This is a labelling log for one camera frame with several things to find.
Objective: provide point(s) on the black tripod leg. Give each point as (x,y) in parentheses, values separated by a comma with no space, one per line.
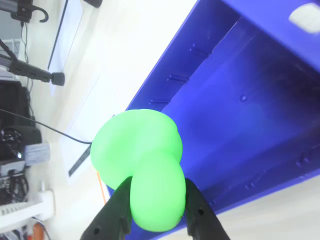
(32,72)

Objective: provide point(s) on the blue plastic box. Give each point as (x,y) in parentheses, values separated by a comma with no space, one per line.
(237,112)

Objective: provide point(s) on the white power strip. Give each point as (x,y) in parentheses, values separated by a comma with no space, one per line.
(30,207)

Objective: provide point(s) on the white board with dark border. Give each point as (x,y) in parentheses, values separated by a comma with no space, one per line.
(67,37)

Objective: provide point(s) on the green rubber duck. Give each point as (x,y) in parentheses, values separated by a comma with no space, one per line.
(140,150)

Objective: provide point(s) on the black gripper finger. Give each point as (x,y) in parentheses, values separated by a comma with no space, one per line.
(202,220)
(112,217)

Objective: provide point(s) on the black hooked camera mount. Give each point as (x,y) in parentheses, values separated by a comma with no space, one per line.
(22,11)

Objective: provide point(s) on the grey labelled adapter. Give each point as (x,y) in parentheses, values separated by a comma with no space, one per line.
(37,152)

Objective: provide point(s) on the orange tape strip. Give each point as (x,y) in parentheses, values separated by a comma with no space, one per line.
(102,187)

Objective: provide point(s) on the black equipment case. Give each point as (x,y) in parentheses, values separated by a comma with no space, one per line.
(15,105)

